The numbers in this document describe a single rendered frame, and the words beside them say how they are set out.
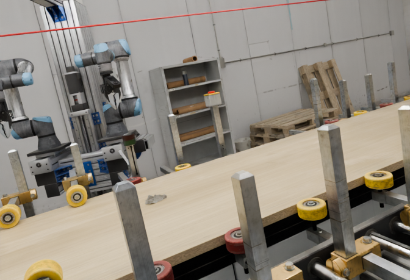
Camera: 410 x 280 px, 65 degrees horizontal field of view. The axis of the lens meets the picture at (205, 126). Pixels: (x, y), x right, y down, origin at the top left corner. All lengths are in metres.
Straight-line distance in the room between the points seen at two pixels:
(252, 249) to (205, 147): 4.30
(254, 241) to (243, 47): 4.87
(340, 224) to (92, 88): 2.04
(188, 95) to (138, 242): 4.28
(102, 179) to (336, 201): 1.84
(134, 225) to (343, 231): 0.49
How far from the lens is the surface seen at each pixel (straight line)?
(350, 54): 7.34
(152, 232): 1.02
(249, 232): 0.69
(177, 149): 1.74
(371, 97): 2.60
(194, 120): 4.85
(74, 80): 2.48
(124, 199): 0.57
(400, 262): 1.06
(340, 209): 0.83
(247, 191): 0.66
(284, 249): 1.06
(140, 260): 0.61
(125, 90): 2.30
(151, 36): 4.71
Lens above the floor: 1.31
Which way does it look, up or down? 8 degrees down
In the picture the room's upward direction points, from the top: 11 degrees counter-clockwise
